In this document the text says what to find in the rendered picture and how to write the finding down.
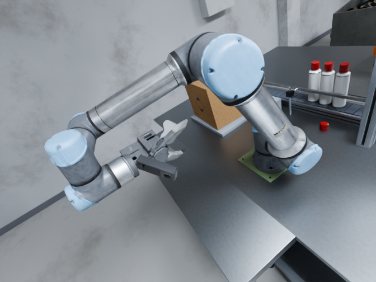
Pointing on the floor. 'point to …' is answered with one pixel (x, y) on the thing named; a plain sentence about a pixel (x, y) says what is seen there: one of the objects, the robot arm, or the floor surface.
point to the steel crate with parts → (355, 24)
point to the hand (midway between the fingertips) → (188, 137)
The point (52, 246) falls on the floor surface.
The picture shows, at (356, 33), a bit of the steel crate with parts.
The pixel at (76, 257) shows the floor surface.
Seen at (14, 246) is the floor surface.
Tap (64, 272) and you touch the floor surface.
